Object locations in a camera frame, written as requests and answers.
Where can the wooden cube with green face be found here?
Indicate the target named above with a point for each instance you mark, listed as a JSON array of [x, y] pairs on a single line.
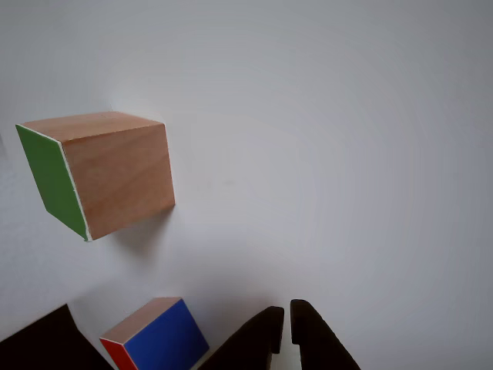
[[115, 173]]

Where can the wooden cube with red face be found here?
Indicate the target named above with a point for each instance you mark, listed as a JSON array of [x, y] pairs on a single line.
[[161, 339]]

